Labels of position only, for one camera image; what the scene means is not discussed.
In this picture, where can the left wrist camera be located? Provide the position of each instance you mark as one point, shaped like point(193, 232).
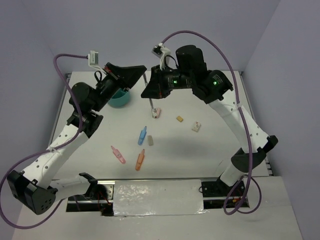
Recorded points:
point(93, 60)

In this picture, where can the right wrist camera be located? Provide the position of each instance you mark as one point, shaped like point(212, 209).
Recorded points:
point(162, 53)

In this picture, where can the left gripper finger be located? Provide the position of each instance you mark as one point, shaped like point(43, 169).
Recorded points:
point(129, 79)
point(119, 70)

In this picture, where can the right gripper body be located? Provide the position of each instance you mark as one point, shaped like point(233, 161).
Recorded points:
point(175, 79)

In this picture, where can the yellow eraser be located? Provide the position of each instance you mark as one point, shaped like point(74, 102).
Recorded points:
point(179, 118)

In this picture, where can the silver foil sheet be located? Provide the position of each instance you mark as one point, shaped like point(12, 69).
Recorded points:
point(158, 198)

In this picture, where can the orange stubby highlighter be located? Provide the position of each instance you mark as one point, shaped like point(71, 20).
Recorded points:
point(140, 160)

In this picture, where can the pink grey mini stapler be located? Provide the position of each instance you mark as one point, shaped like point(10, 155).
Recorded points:
point(156, 112)

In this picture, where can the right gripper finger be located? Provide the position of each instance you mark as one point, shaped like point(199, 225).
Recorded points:
point(154, 83)
point(157, 95)

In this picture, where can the teal round organizer container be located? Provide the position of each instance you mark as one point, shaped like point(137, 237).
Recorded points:
point(120, 99)

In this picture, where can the blue stubby highlighter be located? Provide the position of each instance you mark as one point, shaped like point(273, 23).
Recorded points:
point(142, 136)

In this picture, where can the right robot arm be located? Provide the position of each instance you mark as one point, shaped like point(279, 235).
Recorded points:
point(214, 88)

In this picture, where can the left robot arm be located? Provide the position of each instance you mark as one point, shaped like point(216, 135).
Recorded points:
point(35, 185)

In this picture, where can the grey eraser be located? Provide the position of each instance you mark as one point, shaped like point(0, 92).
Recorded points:
point(150, 140)

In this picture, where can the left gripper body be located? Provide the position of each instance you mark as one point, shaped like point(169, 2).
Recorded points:
point(111, 85)

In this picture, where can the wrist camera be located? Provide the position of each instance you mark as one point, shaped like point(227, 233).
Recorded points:
point(93, 60)
point(162, 53)

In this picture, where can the pink stubby highlighter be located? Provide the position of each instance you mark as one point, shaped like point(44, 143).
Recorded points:
point(118, 155)

